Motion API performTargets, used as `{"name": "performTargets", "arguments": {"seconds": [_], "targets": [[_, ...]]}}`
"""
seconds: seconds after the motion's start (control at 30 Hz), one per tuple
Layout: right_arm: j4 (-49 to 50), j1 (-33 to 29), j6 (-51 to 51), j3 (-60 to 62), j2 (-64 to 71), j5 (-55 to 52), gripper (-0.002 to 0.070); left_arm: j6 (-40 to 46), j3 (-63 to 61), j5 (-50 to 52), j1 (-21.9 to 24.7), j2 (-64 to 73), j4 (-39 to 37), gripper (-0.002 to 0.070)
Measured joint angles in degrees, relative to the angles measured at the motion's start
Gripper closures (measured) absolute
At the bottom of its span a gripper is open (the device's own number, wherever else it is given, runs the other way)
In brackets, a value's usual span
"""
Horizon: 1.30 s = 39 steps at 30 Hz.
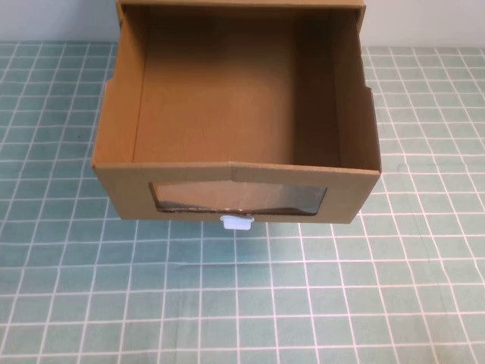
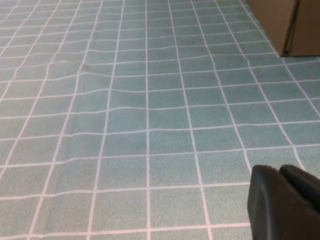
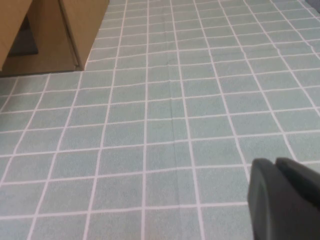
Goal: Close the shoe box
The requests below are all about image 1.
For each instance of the cardboard drawer with window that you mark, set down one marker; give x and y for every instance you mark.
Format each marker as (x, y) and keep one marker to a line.
(227, 113)

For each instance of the brown cardboard box shell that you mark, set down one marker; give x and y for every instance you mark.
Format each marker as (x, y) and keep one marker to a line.
(242, 2)

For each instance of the green checkered tablecloth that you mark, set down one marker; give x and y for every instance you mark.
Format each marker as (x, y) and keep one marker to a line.
(242, 303)

